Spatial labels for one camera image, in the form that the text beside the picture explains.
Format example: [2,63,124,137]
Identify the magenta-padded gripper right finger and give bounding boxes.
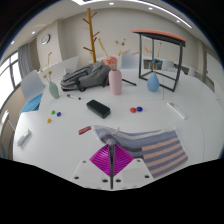
[113,143,155,190]

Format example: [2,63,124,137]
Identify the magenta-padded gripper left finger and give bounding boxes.
[71,143,111,190]

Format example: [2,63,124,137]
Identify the striped grey and pink towel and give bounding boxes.
[92,124,189,179]

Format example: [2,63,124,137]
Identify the small red rectangular block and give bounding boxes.
[77,125,92,136]

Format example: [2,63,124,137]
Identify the black rectangular case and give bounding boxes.
[86,99,111,120]

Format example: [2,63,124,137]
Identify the black marker pen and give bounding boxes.
[66,93,82,101]

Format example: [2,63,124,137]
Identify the white bar-shaped block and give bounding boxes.
[166,101,187,120]

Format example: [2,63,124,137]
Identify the pink vase with flowers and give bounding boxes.
[98,38,131,96]

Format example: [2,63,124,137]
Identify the white remote-shaped block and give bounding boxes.
[16,129,33,148]

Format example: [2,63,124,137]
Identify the blue vase with dried stems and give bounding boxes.
[143,41,164,93]

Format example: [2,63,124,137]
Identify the green vase with dried stems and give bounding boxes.
[41,51,60,100]

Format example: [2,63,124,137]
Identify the grey backpack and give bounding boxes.
[59,62,113,93]

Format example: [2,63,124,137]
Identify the white chair with blue seat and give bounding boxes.
[18,69,46,116]

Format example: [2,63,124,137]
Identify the window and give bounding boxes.
[0,51,23,111]

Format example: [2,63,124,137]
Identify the wooden coat rack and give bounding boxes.
[82,7,101,64]

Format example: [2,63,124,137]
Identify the grey curtain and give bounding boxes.
[17,42,34,79]

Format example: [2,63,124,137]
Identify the round ceiling lights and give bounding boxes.
[10,1,182,45]

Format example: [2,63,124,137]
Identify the long ceiling light strip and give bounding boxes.
[71,0,194,30]

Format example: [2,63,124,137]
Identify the black frame stand, orange top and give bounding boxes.
[130,29,187,93]

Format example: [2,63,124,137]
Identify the round wall clock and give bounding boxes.
[40,33,51,45]

